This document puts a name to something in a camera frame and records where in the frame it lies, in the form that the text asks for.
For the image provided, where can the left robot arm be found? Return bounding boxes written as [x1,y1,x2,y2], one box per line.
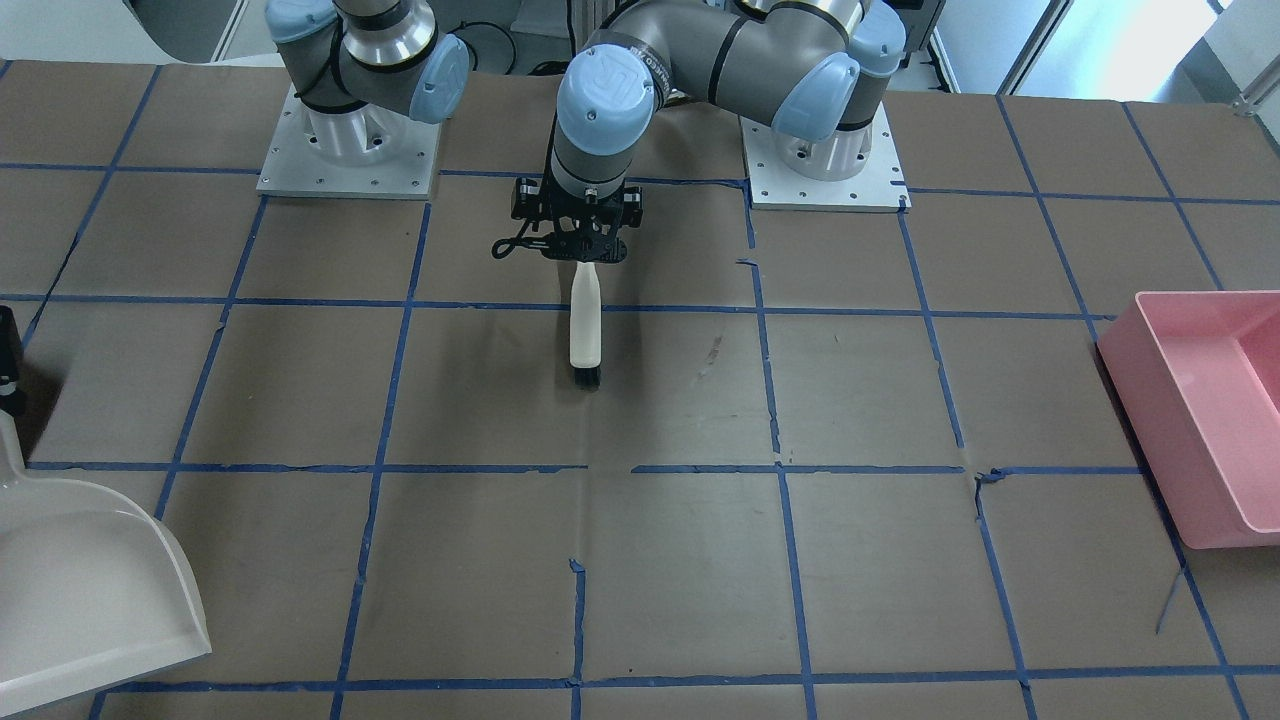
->
[492,1,908,264]

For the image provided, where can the cream plastic dustpan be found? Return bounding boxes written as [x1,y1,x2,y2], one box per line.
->
[1,416,212,716]

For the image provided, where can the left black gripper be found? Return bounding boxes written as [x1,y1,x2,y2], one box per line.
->
[492,177,643,264]

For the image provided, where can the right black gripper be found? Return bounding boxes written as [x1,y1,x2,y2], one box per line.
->
[1,305,26,416]

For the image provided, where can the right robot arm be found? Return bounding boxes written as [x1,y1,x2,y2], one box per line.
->
[3,1,470,307]

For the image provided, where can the pink plastic bin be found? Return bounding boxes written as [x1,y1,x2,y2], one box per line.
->
[1098,290,1279,550]

